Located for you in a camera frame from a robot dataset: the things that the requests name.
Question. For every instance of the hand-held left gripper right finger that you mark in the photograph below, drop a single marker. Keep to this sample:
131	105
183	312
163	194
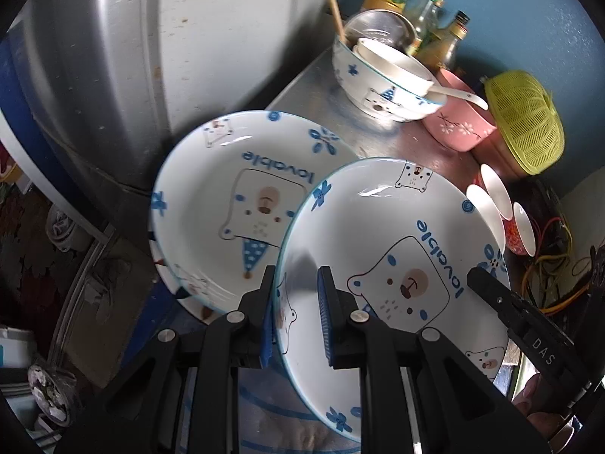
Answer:
325	321

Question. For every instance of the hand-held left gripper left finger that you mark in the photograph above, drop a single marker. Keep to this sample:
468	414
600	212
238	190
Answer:
268	331

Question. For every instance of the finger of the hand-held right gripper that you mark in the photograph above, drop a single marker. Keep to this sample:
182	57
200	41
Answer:
494	293

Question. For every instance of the white bear print plate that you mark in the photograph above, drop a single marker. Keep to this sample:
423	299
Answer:
212	175
196	288
401	227

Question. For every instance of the person's right hand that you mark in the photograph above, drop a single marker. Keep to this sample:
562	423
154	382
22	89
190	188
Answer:
536	411

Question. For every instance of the black induction cooker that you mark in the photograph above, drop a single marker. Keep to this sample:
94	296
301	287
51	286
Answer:
599	269

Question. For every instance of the brown pot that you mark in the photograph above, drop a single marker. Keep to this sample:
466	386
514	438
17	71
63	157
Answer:
496	161

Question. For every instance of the crumpled grey cloth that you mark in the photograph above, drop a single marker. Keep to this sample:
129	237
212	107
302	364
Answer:
113	288

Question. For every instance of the pink flower print bowl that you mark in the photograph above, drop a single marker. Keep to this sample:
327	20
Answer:
453	127

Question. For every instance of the yellow-green mesh food cover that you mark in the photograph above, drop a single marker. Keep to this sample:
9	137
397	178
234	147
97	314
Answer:
524	123

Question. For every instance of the white ceramic spoon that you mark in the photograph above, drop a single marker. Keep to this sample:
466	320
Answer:
468	97

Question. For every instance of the plastic bag of scraps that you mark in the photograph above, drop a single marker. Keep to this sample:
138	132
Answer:
49	392

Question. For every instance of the white grey object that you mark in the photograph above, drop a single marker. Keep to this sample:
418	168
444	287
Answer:
66	227

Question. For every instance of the white bear print bowl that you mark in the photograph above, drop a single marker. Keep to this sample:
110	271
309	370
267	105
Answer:
359	85

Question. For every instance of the plain white bowl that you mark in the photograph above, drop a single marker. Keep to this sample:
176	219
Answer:
392	64

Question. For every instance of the dark floral rug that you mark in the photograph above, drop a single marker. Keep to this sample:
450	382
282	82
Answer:
23	269

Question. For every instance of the white blue container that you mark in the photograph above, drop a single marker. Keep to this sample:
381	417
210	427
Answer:
16	347

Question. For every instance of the black cap oil bottle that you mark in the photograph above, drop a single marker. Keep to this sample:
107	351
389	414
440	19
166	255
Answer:
449	42

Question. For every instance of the green cap clear bottle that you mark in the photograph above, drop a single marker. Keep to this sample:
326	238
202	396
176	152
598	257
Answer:
425	14

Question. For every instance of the metal strainer bowl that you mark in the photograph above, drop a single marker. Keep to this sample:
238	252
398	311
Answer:
378	26

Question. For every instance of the red yellow package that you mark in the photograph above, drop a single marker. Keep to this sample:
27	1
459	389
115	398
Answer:
9	165

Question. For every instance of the wooden chopstick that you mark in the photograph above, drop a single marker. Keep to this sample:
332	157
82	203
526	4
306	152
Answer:
333	4

